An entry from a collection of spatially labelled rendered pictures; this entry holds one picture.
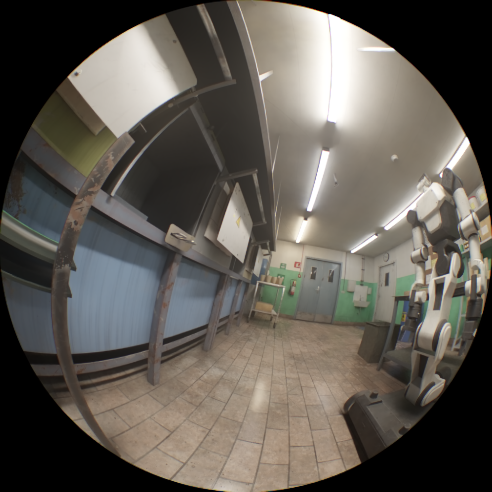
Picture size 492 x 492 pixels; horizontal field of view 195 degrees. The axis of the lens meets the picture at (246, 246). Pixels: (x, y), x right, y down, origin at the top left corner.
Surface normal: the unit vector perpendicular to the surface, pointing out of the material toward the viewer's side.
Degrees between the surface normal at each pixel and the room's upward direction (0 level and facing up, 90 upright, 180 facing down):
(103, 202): 90
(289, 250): 90
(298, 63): 180
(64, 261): 90
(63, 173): 90
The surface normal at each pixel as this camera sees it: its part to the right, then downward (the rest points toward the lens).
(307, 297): -0.20, -0.31
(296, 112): -0.24, 0.94
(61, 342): 0.95, 0.17
